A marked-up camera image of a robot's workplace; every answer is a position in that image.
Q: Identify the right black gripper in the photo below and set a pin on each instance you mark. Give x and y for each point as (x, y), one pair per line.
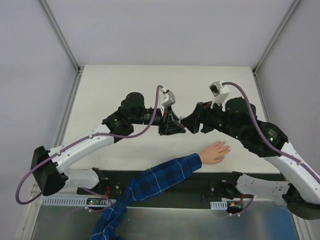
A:
(202, 118)

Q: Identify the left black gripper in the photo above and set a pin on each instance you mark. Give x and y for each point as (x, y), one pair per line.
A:
(164, 121)

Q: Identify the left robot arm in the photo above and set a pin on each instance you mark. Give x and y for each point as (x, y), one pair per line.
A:
(51, 167)

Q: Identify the blue plaid sleeve forearm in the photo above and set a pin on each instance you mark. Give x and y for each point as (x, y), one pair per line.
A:
(150, 183)

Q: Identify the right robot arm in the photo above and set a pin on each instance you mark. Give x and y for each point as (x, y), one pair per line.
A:
(300, 192)

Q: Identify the mannequin hand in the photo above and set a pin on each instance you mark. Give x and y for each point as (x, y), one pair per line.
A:
(215, 153)

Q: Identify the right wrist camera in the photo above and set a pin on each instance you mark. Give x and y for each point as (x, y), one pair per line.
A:
(220, 93)

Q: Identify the right white cable duct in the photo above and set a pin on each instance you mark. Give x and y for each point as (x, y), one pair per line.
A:
(219, 205)

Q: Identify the white cable duct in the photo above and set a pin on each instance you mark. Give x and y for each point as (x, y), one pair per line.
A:
(76, 201)
(219, 205)

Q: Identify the left white cable duct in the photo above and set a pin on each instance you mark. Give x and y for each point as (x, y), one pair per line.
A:
(76, 201)

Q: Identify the left aluminium frame post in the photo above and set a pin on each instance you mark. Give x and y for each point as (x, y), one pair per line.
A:
(59, 35)

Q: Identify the aluminium frame post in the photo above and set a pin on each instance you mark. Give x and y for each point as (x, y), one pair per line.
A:
(293, 7)
(59, 35)

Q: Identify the right aluminium frame post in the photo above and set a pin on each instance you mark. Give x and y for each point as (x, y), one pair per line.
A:
(293, 7)

